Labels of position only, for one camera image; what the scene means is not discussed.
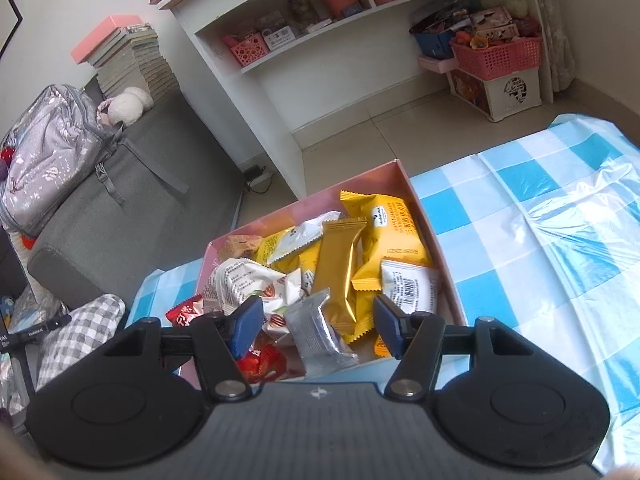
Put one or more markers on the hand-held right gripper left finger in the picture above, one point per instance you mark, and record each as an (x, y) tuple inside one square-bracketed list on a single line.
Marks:
[(246, 327)]

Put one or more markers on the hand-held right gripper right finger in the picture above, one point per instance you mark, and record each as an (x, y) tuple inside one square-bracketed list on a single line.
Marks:
[(389, 325)]

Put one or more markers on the yellow orange snack packet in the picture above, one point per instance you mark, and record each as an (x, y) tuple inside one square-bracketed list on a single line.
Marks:
[(382, 347)]

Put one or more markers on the small red candy packet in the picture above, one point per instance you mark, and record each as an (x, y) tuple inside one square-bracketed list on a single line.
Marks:
[(262, 362)]

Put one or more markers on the white packet with black print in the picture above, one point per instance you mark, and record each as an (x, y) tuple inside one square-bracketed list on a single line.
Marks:
[(410, 290)]

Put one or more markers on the large white snack packet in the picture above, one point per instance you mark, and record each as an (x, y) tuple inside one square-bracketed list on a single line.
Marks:
[(240, 280)]

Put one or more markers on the red snack packet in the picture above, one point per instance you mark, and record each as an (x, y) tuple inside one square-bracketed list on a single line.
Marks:
[(184, 314)]

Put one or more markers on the small silver white packet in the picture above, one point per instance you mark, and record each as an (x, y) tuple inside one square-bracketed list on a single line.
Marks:
[(320, 335)]

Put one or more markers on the long orange gold packet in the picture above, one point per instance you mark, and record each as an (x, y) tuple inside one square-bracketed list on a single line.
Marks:
[(337, 275)]

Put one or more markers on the clear bun packet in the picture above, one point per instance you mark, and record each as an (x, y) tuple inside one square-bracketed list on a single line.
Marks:
[(239, 246)]

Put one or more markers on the pink and silver cardboard box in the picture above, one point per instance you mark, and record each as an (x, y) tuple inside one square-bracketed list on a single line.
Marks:
[(425, 240)]

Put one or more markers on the large yellow snack packet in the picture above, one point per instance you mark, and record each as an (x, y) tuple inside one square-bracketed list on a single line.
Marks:
[(395, 230)]

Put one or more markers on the small orange and white packet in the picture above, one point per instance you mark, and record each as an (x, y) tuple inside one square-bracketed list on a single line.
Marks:
[(295, 235)]

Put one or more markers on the grey sofa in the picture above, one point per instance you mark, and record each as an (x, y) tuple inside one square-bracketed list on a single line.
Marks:
[(150, 220)]

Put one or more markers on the power strip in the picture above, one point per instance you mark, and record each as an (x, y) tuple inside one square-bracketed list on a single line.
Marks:
[(257, 174)]

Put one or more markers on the blue checked tablecloth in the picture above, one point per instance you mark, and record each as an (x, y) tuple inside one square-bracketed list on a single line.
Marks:
[(525, 240)]

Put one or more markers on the grey checked cloth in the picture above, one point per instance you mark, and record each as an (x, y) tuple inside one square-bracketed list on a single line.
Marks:
[(80, 330)]

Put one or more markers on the black device on stand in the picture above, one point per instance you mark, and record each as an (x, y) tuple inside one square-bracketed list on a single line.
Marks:
[(20, 337)]

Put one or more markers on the white plush toy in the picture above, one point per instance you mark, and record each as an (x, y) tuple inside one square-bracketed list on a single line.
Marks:
[(127, 105)]

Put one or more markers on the white carved storage box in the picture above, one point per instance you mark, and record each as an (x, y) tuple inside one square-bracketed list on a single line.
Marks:
[(500, 95)]

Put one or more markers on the grey patterned backpack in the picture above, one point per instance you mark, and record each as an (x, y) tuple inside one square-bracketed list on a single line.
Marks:
[(50, 160)]

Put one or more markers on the white bookshelf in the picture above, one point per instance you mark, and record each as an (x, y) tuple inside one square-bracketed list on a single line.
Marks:
[(320, 75)]

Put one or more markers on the small pink perforated basket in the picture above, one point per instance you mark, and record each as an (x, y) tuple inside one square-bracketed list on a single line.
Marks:
[(247, 51)]

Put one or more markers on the stack of books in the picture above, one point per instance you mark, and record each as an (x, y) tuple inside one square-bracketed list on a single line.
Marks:
[(140, 67)]

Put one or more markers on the blue plastic basket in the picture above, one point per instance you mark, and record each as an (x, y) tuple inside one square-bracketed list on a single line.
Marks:
[(432, 46)]

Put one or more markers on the large pink plastic basket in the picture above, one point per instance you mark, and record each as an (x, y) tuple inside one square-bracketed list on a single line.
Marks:
[(500, 60)]

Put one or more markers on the white labelled box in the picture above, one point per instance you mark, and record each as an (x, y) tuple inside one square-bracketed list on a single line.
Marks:
[(279, 37)]

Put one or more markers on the pink flat box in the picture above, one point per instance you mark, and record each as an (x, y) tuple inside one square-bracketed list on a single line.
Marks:
[(102, 37)]

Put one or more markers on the lace curtain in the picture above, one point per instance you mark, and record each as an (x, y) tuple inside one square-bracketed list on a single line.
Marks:
[(552, 25)]

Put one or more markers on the pale green plush toy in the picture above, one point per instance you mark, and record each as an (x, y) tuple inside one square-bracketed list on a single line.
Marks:
[(505, 1)]

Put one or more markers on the black picture frame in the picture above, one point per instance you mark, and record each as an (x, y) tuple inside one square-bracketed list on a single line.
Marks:
[(12, 25)]

